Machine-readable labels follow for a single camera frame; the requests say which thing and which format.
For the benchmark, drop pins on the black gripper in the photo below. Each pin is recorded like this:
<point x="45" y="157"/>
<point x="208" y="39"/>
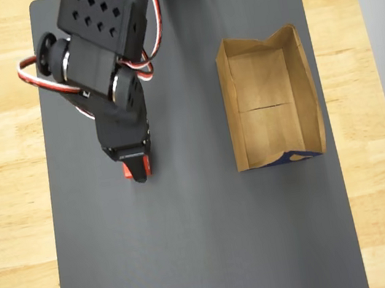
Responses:
<point x="130" y="151"/>

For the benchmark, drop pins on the red cube with white mark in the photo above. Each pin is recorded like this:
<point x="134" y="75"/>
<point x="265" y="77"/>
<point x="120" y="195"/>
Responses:
<point x="126" y="172"/>

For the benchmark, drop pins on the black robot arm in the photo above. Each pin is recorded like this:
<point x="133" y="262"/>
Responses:
<point x="93" y="16"/>

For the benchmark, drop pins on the brown paper box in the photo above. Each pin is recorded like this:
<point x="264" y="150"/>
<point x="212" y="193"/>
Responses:
<point x="264" y="84"/>

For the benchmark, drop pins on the dark grey mat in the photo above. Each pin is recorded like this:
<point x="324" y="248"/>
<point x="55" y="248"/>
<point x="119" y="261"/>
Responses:
<point x="191" y="225"/>

